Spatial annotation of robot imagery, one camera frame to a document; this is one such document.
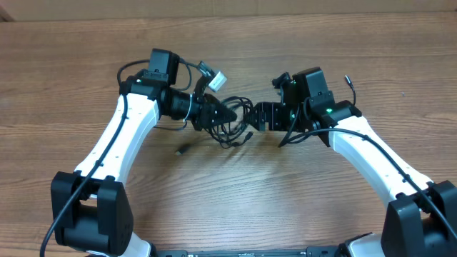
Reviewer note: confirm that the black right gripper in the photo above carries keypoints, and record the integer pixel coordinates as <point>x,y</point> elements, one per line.
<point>270,116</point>

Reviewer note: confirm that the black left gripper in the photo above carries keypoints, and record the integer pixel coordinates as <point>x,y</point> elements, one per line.
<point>209,106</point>

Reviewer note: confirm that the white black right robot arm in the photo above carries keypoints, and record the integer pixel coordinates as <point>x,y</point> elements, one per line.
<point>420,215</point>

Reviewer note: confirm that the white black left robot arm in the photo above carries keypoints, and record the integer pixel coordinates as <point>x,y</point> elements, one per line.
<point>91,210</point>

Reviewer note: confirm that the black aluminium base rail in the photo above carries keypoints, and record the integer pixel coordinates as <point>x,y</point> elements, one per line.
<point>250,252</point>

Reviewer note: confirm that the cardboard back wall panel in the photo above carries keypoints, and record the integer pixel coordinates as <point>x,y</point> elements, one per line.
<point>64,10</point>

